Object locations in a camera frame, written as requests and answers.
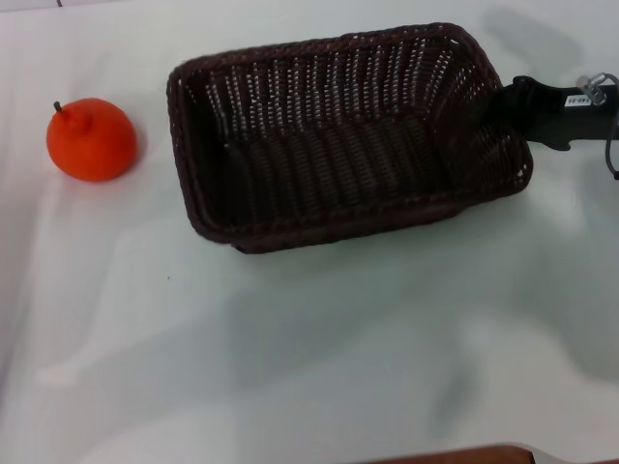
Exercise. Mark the dark brown woven basket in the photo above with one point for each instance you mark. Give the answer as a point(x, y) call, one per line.
point(329, 164)

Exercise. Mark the white tablecloth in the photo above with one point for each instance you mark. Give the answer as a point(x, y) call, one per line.
point(145, 362)

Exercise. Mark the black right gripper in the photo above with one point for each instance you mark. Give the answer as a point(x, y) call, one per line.
point(551, 118)

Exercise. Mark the orange toy fruit with stem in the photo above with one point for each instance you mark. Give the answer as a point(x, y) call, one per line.
point(92, 145)

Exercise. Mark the silver metal clamp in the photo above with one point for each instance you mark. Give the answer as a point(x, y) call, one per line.
point(597, 84)

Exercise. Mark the brown wooden edge piece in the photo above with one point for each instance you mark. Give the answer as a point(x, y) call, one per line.
point(459, 456)

